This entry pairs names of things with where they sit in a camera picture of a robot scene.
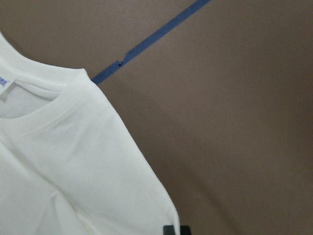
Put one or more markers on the white long-sleeve printed shirt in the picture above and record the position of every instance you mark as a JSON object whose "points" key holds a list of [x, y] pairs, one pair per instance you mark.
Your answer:
{"points": [[68, 164]]}

